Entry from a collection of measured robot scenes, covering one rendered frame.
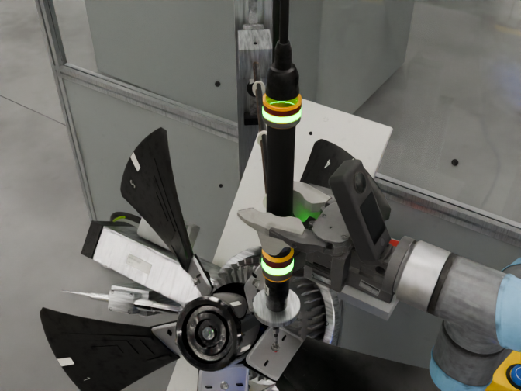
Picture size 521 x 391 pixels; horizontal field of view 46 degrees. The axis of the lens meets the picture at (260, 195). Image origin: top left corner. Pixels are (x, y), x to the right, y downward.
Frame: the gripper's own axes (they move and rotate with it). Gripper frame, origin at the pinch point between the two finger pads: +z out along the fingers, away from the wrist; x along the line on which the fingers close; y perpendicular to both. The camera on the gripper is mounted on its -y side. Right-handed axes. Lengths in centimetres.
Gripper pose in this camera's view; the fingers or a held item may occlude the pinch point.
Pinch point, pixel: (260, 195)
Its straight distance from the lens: 78.8
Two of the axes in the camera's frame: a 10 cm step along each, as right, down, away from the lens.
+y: -0.1, 7.5, 6.6
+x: 5.2, -5.6, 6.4
